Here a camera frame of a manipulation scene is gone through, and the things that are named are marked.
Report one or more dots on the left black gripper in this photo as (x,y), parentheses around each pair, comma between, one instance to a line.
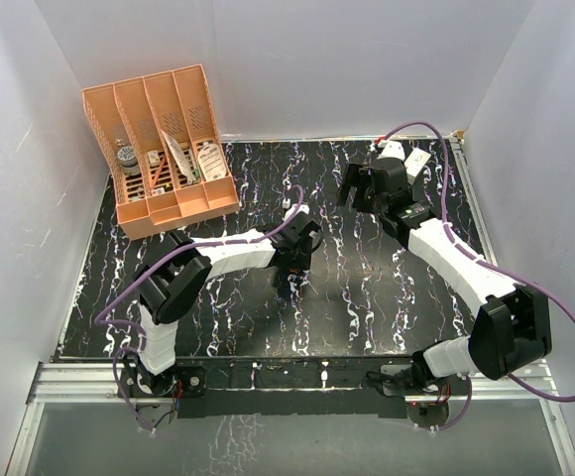
(301,262)

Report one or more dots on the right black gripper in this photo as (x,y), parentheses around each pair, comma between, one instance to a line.
(354,178)

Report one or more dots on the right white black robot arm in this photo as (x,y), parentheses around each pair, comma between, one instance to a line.
(512,325)

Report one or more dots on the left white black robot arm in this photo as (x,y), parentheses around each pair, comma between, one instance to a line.
(180,269)

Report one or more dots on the white red small box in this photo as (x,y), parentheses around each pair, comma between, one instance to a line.
(415,163)

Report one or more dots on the white label packet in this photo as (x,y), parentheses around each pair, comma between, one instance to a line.
(211,161)

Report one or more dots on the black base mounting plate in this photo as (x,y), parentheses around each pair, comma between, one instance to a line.
(302,386)

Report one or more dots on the orange pencil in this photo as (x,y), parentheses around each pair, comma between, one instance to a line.
(157,172)

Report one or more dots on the white packaged card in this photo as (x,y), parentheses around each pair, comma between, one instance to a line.
(180,158)

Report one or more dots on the orange plastic file organizer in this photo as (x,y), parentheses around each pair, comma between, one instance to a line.
(136,111)

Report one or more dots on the grey round tin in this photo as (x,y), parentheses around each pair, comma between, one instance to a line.
(127,159)

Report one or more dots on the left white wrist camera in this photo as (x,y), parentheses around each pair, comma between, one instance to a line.
(289,207)

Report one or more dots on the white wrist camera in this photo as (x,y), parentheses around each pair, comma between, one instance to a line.
(289,207)
(391,149)

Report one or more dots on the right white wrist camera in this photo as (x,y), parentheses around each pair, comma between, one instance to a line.
(391,149)

